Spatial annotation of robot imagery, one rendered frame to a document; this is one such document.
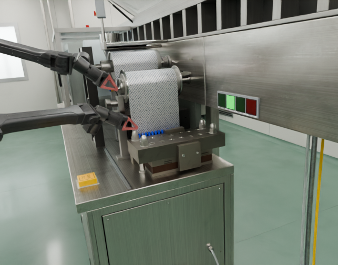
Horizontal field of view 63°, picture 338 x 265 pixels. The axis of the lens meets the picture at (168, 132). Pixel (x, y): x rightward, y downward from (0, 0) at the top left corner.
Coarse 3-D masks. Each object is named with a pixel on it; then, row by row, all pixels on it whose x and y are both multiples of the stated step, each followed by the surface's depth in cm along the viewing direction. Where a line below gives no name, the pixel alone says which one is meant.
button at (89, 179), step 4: (92, 172) 115; (80, 176) 112; (84, 176) 112; (88, 176) 111; (92, 176) 111; (80, 180) 108; (84, 180) 108; (88, 180) 108; (92, 180) 109; (96, 180) 110; (80, 184) 107; (84, 184) 108; (88, 184) 109
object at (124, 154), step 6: (120, 96) 127; (114, 102) 127; (120, 102) 127; (120, 108) 128; (120, 132) 131; (126, 132) 132; (120, 138) 132; (126, 138) 133; (120, 144) 132; (126, 144) 133; (120, 150) 135; (126, 150) 134; (120, 156) 135; (126, 156) 134
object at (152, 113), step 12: (156, 96) 125; (168, 96) 127; (132, 108) 122; (144, 108) 124; (156, 108) 127; (168, 108) 129; (132, 120) 123; (144, 120) 126; (156, 120) 128; (168, 120) 130; (144, 132) 127
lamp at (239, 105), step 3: (237, 99) 102; (240, 99) 100; (243, 99) 98; (237, 102) 102; (240, 102) 100; (243, 102) 98; (237, 105) 102; (240, 105) 100; (243, 105) 99; (237, 108) 103; (240, 108) 101; (243, 108) 99; (243, 111) 99
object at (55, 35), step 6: (54, 30) 193; (60, 30) 195; (66, 30) 196; (72, 30) 198; (78, 30) 199; (84, 30) 201; (90, 30) 202; (96, 30) 204; (108, 30) 207; (114, 30) 209; (120, 30) 211; (54, 36) 223; (54, 42) 246; (60, 42) 300; (54, 48) 299; (60, 48) 197; (60, 78) 250; (66, 78) 203; (60, 84) 252; (66, 84) 204; (66, 90) 205; (66, 96) 206; (66, 102) 207
